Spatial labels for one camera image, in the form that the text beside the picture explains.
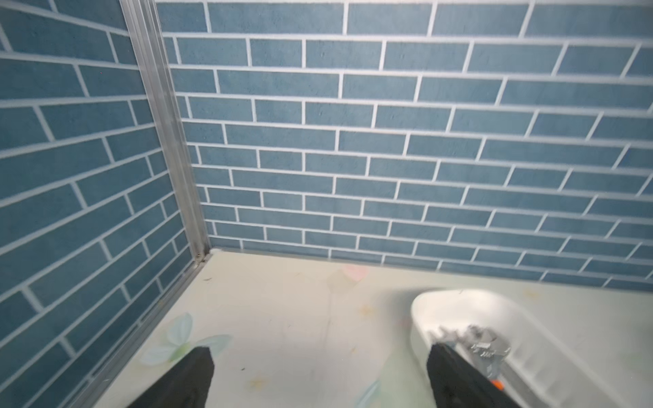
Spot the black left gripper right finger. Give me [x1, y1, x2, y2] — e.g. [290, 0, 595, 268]
[426, 343, 520, 408]

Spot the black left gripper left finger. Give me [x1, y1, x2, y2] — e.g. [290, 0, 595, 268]
[129, 347, 214, 408]

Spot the orange handled adjustable wrench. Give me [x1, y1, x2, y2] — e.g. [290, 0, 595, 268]
[430, 325, 511, 391]

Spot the white plastic storage box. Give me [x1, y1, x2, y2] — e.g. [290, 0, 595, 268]
[411, 289, 627, 407]

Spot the aluminium corner post left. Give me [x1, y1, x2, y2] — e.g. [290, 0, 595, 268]
[120, 0, 210, 265]

